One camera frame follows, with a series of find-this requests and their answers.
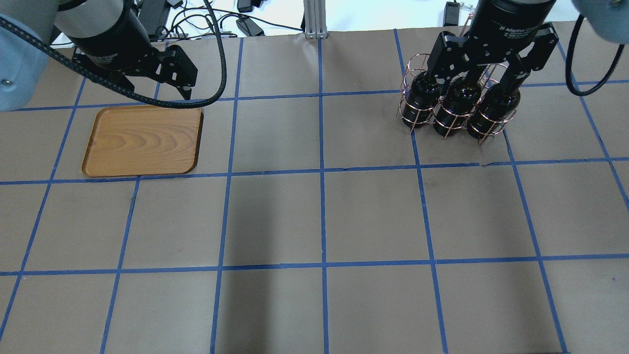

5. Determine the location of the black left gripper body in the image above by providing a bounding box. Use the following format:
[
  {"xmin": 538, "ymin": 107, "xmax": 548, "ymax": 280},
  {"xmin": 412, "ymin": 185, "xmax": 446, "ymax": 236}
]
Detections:
[{"xmin": 54, "ymin": 0, "xmax": 198, "ymax": 89}]

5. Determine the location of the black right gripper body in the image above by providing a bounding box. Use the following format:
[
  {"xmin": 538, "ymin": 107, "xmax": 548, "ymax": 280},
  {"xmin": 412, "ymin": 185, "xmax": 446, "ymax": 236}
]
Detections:
[{"xmin": 427, "ymin": 0, "xmax": 559, "ymax": 74}]

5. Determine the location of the dark wine bottle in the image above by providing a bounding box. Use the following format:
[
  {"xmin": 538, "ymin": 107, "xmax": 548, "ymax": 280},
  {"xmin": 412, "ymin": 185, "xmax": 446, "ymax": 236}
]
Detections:
[
  {"xmin": 466, "ymin": 83, "xmax": 521, "ymax": 143},
  {"xmin": 433, "ymin": 78, "xmax": 482, "ymax": 138},
  {"xmin": 401, "ymin": 72, "xmax": 441, "ymax": 129}
]

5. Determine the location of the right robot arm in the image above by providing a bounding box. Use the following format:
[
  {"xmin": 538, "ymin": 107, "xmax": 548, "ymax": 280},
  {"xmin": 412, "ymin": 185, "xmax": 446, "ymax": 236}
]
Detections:
[{"xmin": 425, "ymin": 0, "xmax": 628, "ymax": 96}]

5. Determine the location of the wooden tray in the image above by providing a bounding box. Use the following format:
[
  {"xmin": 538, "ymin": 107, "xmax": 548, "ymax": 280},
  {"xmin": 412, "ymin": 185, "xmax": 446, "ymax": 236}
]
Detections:
[{"xmin": 81, "ymin": 105, "xmax": 204, "ymax": 178}]

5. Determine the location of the black power adapter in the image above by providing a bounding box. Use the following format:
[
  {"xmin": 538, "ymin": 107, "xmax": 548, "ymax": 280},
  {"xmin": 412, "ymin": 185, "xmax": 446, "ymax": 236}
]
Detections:
[{"xmin": 235, "ymin": 18, "xmax": 265, "ymax": 37}]

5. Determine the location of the copper wire bottle basket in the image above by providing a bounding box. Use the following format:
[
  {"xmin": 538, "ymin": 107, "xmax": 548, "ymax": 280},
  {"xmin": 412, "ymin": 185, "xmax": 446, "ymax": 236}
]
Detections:
[{"xmin": 396, "ymin": 13, "xmax": 517, "ymax": 146}]

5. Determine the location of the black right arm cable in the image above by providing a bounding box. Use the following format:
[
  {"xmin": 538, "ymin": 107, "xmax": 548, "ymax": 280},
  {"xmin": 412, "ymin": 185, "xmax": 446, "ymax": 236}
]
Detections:
[{"xmin": 565, "ymin": 15, "xmax": 626, "ymax": 97}]

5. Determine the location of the braided black cable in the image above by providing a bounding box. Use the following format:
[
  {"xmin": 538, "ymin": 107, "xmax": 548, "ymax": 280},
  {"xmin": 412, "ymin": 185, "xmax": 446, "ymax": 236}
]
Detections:
[{"xmin": 0, "ymin": 0, "xmax": 228, "ymax": 109}]

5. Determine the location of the aluminium frame post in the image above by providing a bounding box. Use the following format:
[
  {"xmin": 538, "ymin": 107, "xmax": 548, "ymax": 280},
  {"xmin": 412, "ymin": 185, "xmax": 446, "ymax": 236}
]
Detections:
[{"xmin": 303, "ymin": 0, "xmax": 328, "ymax": 39}]

